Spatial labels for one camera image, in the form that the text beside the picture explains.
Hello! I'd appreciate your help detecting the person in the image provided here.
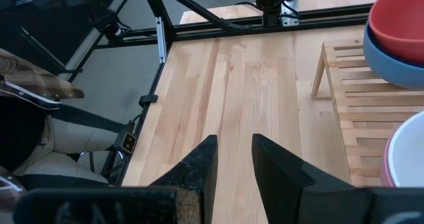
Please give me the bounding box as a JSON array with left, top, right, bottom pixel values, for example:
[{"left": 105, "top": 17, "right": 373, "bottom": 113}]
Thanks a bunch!
[{"left": 0, "top": 48, "right": 129, "bottom": 215}]

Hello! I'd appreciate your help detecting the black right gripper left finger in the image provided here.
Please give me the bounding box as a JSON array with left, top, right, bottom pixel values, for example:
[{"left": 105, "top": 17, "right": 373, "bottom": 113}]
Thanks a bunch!
[{"left": 148, "top": 134, "right": 219, "bottom": 224}]

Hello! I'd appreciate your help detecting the slate blue bowl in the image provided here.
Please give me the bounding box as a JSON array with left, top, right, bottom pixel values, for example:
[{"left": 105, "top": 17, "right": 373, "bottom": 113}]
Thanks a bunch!
[{"left": 362, "top": 21, "right": 424, "bottom": 90}]

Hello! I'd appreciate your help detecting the black aluminium table frame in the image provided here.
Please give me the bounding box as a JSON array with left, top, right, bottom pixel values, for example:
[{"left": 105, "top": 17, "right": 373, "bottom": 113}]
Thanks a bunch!
[{"left": 62, "top": 0, "right": 374, "bottom": 185}]

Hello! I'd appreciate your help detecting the wooden slatted shelf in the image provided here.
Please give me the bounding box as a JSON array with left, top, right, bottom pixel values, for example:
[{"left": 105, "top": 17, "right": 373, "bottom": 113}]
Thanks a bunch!
[{"left": 311, "top": 38, "right": 424, "bottom": 188}]

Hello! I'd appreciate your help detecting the white bowl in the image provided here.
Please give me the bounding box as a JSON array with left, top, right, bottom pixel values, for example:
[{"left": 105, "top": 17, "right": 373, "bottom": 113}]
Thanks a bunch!
[{"left": 387, "top": 111, "right": 424, "bottom": 188}]

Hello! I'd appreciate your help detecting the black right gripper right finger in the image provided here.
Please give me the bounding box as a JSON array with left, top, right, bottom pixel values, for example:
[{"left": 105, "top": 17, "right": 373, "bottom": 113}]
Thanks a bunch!
[{"left": 251, "top": 133, "right": 374, "bottom": 224}]

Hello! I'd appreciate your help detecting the red bowl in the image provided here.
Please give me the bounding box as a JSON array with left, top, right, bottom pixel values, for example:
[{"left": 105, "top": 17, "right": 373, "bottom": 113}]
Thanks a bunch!
[{"left": 368, "top": 0, "right": 424, "bottom": 66}]

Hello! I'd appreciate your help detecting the silver arm base bracket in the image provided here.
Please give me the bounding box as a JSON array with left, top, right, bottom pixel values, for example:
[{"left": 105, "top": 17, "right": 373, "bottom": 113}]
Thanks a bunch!
[{"left": 280, "top": 1, "right": 301, "bottom": 28}]

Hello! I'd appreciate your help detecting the black frame clamp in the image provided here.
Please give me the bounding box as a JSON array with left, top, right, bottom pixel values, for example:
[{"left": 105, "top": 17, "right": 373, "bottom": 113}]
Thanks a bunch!
[{"left": 138, "top": 93, "right": 159, "bottom": 108}]

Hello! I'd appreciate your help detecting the small black camera box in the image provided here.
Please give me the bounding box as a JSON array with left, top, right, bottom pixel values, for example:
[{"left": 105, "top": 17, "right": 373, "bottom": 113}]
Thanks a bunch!
[{"left": 113, "top": 121, "right": 138, "bottom": 155}]

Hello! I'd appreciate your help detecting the silver frame bracket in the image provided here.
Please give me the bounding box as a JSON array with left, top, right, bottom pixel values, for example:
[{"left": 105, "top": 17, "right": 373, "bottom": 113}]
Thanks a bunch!
[{"left": 155, "top": 17, "right": 168, "bottom": 64}]

